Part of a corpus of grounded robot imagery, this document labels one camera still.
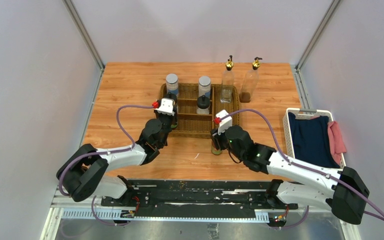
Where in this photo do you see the green sauce bottle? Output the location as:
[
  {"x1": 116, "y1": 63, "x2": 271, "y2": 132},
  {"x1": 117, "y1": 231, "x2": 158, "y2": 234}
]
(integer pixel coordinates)
[
  {"x1": 211, "y1": 147, "x2": 222, "y2": 156},
  {"x1": 170, "y1": 114, "x2": 178, "y2": 129}
]

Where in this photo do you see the woven wicker divided basket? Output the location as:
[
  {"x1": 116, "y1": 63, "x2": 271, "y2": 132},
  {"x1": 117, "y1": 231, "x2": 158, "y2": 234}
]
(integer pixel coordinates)
[{"x1": 158, "y1": 82, "x2": 241, "y2": 139}]

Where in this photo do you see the silver-lid pepper jar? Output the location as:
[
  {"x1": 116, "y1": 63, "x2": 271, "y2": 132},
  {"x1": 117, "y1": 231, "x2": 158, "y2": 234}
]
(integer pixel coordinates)
[
  {"x1": 165, "y1": 73, "x2": 179, "y2": 97},
  {"x1": 198, "y1": 75, "x2": 211, "y2": 98}
]

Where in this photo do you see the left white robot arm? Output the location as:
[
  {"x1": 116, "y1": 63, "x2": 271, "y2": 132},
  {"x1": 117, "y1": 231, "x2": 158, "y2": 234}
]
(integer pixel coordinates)
[{"x1": 56, "y1": 113, "x2": 178, "y2": 207}]

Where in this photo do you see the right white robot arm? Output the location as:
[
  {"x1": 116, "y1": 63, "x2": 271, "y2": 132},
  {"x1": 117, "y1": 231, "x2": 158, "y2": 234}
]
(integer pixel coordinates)
[{"x1": 210, "y1": 125, "x2": 370, "y2": 225}]

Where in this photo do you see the white plastic perforated basket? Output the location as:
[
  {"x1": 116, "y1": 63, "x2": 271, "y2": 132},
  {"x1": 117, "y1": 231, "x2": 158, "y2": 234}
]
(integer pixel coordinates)
[{"x1": 282, "y1": 107, "x2": 346, "y2": 169}]

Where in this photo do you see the dark blue cloth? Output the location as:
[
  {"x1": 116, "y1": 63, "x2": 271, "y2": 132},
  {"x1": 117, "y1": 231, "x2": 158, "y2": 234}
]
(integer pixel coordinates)
[{"x1": 288, "y1": 112, "x2": 340, "y2": 169}]

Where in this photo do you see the pink cloth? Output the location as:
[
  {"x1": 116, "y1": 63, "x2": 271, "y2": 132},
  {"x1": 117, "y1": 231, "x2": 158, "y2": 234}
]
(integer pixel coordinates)
[{"x1": 327, "y1": 121, "x2": 347, "y2": 157}]

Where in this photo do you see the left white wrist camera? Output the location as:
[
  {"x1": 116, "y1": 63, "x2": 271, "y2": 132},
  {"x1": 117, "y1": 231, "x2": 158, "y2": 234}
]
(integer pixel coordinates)
[{"x1": 152, "y1": 98, "x2": 175, "y2": 116}]

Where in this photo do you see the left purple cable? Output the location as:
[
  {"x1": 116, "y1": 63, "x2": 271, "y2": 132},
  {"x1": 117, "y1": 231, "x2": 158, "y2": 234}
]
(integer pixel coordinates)
[{"x1": 58, "y1": 104, "x2": 156, "y2": 227}]

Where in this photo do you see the purple cable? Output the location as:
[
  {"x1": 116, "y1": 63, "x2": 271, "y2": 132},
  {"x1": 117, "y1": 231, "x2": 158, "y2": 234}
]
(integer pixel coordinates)
[
  {"x1": 58, "y1": 104, "x2": 156, "y2": 227},
  {"x1": 215, "y1": 109, "x2": 384, "y2": 230}
]

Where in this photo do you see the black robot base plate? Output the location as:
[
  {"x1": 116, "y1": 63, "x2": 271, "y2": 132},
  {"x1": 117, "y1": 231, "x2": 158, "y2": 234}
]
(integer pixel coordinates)
[{"x1": 100, "y1": 179, "x2": 298, "y2": 219}]

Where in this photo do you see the left aluminium frame post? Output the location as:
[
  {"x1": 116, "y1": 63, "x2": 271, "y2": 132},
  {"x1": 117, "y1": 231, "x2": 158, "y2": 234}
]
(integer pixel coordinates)
[{"x1": 62, "y1": 0, "x2": 105, "y2": 72}]

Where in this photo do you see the aluminium frame post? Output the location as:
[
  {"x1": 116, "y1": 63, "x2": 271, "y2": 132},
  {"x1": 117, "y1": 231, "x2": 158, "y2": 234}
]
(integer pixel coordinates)
[
  {"x1": 295, "y1": 0, "x2": 343, "y2": 72},
  {"x1": 62, "y1": 0, "x2": 105, "y2": 72}
]

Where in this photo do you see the right aluminium frame post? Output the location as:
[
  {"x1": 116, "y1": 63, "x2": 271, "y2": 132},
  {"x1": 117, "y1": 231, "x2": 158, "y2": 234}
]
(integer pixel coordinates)
[{"x1": 295, "y1": 0, "x2": 343, "y2": 72}]

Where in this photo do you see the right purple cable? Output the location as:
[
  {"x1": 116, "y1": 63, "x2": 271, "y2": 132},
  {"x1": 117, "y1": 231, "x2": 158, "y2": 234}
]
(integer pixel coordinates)
[{"x1": 215, "y1": 109, "x2": 384, "y2": 230}]

